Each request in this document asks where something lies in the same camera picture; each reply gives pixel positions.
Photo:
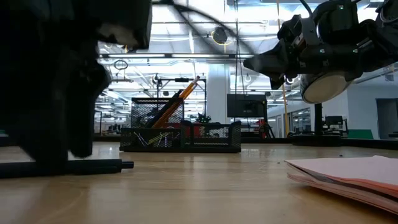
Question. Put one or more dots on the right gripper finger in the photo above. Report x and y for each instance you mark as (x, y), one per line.
(270, 63)
(276, 82)

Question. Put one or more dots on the black monitor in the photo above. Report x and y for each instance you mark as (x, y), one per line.
(245, 105)

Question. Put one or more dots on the green panel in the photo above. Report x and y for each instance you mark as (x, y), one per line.
(360, 134)

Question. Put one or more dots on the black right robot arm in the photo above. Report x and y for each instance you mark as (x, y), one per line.
(385, 37)

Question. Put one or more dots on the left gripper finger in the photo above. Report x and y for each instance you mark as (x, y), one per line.
(40, 133)
(85, 99)

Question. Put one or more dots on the yellow pencil with eraser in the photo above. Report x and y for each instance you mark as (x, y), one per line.
(188, 90)
(174, 107)

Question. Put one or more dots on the black mesh desk organizer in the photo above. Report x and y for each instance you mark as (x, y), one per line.
(211, 143)

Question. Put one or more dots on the black pen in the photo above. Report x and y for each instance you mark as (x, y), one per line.
(163, 110)
(102, 166)

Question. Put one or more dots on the round black hanging fixture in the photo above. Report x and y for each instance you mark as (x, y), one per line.
(219, 35)

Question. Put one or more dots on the black binder clip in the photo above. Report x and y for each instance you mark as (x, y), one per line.
(140, 139)

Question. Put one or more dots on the pink sticky note pad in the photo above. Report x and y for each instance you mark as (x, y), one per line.
(357, 177)

